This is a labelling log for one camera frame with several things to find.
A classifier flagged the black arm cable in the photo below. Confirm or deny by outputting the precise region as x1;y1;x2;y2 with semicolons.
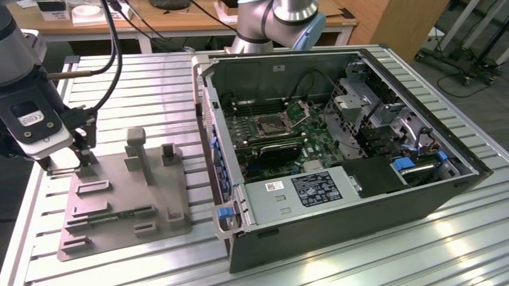
47;0;239;132

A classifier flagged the metal socket cover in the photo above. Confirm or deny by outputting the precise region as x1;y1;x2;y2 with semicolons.
283;100;314;126

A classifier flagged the flat cardboard sheet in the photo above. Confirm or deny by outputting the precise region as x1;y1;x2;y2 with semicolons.
318;0;356;23

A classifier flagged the white round bowl-shaped part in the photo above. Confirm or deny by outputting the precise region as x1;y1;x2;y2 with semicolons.
71;4;107;27

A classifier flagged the black looped case wire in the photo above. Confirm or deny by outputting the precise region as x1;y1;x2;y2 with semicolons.
289;69;335;100

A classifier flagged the grey metal drive cage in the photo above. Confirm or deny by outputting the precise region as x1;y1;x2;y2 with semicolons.
325;59;404;161

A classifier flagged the wooden cabinet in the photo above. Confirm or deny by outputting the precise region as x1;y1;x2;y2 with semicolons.
356;0;453;55

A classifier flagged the small silver heatsink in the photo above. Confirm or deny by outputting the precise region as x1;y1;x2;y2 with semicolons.
303;160;331;172

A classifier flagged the black graphics card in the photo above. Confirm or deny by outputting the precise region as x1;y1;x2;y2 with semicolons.
237;135;303;166

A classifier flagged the black open PC case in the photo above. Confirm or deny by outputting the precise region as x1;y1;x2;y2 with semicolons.
190;47;494;274

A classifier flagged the CPU socket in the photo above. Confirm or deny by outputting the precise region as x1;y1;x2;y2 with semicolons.
254;114;295;139

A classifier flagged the green RAM stick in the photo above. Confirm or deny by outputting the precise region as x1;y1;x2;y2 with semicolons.
87;210;139;224

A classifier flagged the white cardboard box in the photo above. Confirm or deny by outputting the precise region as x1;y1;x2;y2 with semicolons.
107;1;135;21

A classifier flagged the black and white box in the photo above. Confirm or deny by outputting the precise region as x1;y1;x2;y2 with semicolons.
38;0;70;22

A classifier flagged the wooden desk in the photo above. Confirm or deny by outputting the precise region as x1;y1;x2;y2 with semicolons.
7;0;358;54

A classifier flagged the black wheeled equipment stand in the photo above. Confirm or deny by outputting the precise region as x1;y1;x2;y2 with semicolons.
416;0;509;98

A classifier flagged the blue disk carrier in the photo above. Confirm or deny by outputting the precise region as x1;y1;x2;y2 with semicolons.
392;157;417;177

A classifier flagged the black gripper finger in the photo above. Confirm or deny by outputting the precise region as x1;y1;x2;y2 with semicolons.
36;155;54;177
72;119;99;168

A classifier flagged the grey power supply unit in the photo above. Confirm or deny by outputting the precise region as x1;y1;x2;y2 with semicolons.
243;166;362;226

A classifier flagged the green motherboard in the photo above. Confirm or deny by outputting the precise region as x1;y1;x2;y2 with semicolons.
222;101;347;184

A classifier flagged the grey plastic parts rack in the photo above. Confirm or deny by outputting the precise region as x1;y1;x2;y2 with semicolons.
56;128;194;262

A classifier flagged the black RAM slot bank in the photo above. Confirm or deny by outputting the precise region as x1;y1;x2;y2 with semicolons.
230;100;289;116

